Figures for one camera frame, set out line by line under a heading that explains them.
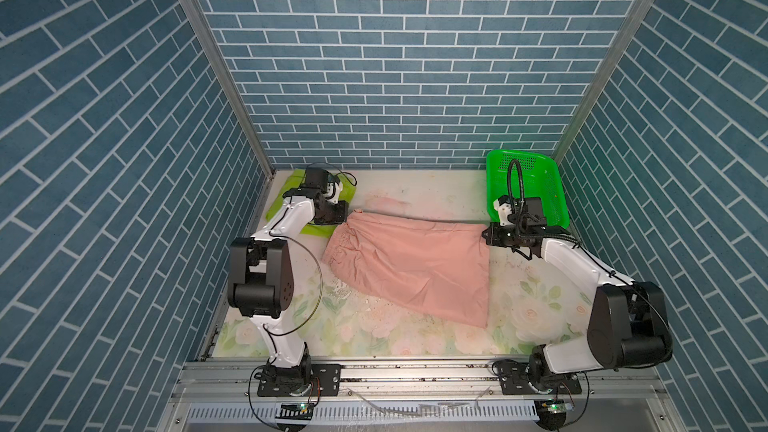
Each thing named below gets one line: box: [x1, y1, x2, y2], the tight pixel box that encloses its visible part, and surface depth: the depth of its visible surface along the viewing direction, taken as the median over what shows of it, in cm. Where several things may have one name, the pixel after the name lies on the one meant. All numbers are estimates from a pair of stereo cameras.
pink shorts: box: [321, 211, 490, 328], surface depth 91 cm
